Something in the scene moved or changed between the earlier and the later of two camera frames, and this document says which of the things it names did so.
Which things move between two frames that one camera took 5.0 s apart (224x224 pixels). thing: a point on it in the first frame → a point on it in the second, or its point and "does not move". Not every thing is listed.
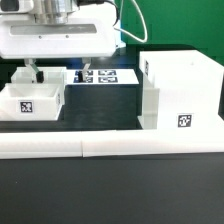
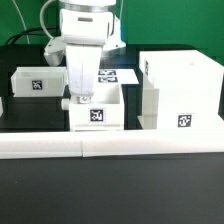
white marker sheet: (114, 76) does not move
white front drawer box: (31, 101) → (104, 111)
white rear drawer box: (51, 75) does not move
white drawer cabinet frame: (180, 90) does not move
